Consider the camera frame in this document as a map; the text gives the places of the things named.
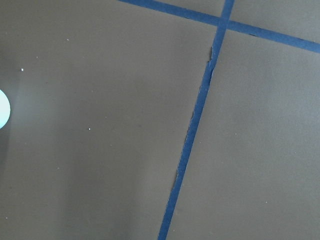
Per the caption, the light blue cup right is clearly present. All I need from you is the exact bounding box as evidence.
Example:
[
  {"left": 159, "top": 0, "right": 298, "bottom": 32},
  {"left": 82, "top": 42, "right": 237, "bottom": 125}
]
[{"left": 0, "top": 90, "right": 11, "bottom": 129}]

